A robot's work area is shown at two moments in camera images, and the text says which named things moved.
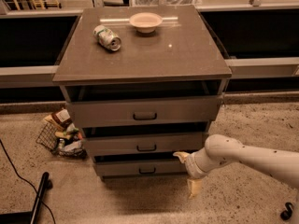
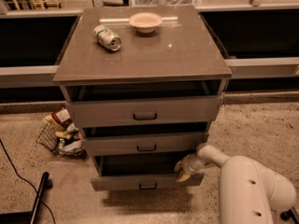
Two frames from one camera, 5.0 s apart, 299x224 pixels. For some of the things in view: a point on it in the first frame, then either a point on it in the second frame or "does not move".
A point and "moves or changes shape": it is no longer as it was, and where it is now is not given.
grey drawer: (141, 167) moves or changes shape
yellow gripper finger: (183, 156) → (178, 166)
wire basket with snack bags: (60, 134) does not move
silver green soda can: (106, 37) does not move
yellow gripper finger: (194, 187) → (183, 176)
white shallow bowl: (146, 21) does not move
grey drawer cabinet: (146, 84) does not move
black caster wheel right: (287, 214) does not move
